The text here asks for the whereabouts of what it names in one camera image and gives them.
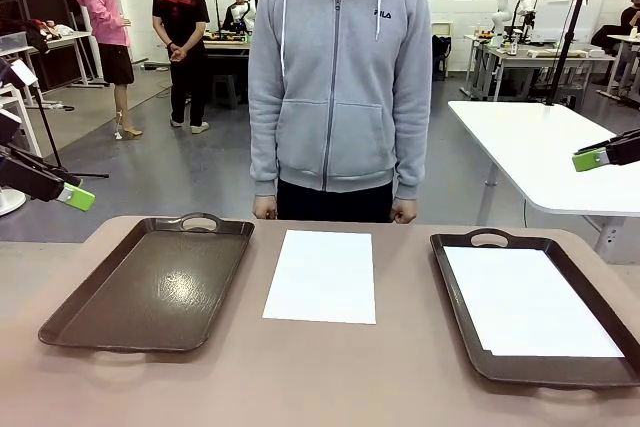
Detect dark cloth pile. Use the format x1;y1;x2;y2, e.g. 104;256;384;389
19;18;64;54

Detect clear plastic storage box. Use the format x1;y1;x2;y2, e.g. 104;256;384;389
0;30;29;54

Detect person's right hand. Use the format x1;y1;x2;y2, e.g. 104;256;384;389
252;194;279;221

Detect grey zip hoodie torso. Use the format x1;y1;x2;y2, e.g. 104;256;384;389
248;0;433;193

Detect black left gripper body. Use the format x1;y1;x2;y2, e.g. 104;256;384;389
0;145;39;198

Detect black backpack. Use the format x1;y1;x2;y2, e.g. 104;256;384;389
430;35;451;81

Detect man in black t-shirt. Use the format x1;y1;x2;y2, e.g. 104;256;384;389
151;0;211;135

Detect person's right forearm grey sleeve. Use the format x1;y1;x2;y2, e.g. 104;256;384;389
249;96;281;198

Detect white A4 paper stack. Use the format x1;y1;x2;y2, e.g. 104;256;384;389
261;229;377;326

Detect person's left hand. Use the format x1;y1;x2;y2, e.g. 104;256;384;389
391;198;419;225

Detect white cluttered side table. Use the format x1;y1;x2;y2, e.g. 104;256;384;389
0;29;96;96

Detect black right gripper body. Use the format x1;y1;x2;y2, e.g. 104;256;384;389
619;136;640;166

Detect black camera pole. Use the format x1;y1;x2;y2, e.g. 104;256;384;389
543;0;594;107

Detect white round stand base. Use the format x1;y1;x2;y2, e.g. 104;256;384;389
0;185;27;218

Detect large white table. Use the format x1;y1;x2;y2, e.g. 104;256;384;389
446;99;640;268

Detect black tripod with white panel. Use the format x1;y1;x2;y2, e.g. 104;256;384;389
0;57;110;181

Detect black office chair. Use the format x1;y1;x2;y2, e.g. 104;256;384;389
588;24;629;86

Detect person's left forearm grey sleeve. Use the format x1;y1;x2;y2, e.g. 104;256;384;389
394;96;431;203

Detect black trousers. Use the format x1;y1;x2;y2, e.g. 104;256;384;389
275;177;396;224

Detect long grey work table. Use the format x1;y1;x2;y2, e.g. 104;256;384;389
462;34;617;102

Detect seated person with black hair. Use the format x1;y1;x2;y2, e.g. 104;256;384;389
619;0;640;38

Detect brown plastic handled tray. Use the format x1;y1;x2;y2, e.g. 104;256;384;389
38;211;255;354
429;227;640;391

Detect wooden top work table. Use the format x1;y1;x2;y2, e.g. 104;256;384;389
202;38;251;108

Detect grey stool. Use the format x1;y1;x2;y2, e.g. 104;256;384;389
211;74;241;109

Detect mannequin in pink hoodie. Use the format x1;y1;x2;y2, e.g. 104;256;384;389
68;0;145;141

